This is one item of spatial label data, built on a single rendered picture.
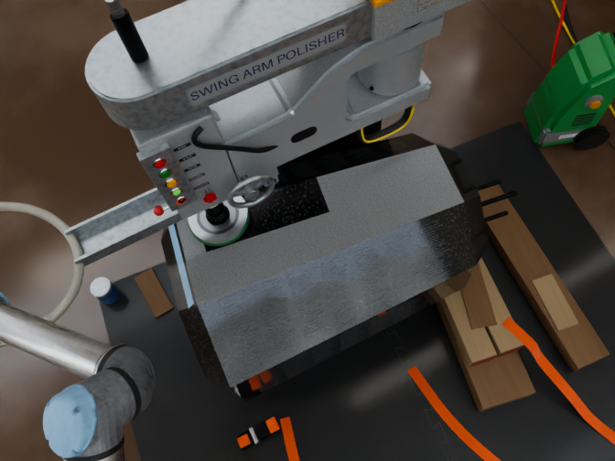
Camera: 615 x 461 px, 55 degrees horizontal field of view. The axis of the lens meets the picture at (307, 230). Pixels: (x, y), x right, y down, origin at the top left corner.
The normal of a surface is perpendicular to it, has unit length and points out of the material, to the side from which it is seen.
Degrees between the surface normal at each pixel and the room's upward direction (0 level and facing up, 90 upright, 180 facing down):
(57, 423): 38
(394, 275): 45
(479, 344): 0
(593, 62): 34
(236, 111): 4
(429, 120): 0
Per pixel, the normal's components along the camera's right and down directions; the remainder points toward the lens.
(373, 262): 0.20, 0.30
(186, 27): -0.07, -0.40
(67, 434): -0.51, 0.07
